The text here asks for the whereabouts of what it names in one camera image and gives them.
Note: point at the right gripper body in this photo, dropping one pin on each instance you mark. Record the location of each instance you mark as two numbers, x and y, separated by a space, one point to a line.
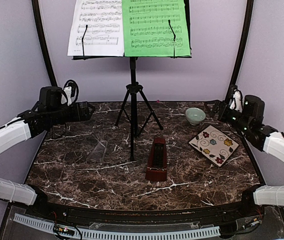
227 118

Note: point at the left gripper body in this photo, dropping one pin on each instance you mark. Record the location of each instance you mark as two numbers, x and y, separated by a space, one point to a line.
77 117

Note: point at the clear plastic metronome cover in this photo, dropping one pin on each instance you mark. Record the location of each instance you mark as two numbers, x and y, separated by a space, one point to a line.
98 153

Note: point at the white sheet music paper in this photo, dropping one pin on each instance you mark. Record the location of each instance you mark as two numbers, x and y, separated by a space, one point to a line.
97 29

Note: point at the dark red wooden metronome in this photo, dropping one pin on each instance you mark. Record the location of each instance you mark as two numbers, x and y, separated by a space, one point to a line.
157 162

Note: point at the green paper sheet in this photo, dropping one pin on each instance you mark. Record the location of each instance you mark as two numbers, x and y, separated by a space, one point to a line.
155 28

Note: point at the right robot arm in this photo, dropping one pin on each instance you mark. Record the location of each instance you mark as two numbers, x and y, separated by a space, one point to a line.
246 115

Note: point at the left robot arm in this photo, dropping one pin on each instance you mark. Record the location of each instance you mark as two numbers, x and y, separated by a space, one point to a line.
56 106

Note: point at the pale green ceramic bowl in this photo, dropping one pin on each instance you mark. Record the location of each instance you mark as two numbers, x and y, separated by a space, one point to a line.
195 115

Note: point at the square floral plate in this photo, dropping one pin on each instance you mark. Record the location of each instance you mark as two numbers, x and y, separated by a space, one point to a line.
214 145

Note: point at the small circuit board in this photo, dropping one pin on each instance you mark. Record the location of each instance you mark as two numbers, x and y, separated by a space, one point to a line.
63 231

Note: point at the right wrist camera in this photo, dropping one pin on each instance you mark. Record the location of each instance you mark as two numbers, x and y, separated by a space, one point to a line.
235 98

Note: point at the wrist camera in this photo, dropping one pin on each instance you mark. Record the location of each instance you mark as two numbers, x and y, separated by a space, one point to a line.
71 92
235 98

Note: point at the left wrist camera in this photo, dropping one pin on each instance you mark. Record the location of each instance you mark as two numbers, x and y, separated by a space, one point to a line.
71 92

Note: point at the left black frame post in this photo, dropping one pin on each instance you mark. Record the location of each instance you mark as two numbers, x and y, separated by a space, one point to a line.
42 41

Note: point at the black front rail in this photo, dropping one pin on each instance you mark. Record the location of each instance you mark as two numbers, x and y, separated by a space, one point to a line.
216 215

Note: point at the white slotted cable duct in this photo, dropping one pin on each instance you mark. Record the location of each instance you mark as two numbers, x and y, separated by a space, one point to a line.
100 231

